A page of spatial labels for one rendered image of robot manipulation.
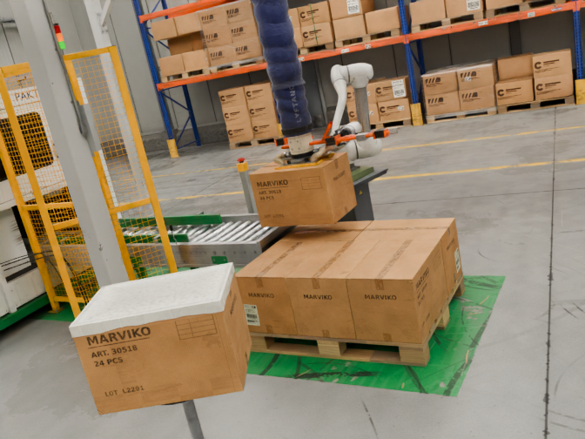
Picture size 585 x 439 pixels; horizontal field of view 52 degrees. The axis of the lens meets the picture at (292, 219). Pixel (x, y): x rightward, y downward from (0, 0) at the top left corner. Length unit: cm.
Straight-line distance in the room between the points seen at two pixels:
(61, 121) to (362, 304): 212
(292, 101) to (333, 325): 150
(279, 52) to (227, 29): 837
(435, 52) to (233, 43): 396
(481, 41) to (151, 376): 1065
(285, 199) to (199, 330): 198
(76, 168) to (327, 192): 161
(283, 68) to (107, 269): 175
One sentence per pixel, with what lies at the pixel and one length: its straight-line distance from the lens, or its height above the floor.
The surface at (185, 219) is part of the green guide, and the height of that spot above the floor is 61.
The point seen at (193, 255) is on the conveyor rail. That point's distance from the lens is 464.
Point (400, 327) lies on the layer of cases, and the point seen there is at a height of 24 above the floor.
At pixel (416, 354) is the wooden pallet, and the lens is 356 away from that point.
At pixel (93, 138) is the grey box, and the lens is 405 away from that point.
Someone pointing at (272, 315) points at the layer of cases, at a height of 28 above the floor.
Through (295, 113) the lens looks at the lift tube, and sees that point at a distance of 411.
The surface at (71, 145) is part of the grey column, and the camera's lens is 399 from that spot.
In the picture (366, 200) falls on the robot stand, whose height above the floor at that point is 52.
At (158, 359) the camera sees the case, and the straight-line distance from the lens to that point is 246.
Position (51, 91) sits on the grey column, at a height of 188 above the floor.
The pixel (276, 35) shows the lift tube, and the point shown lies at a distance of 407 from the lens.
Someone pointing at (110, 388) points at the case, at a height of 73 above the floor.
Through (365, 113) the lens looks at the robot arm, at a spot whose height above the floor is 124.
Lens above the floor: 188
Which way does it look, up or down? 16 degrees down
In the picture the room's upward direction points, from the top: 12 degrees counter-clockwise
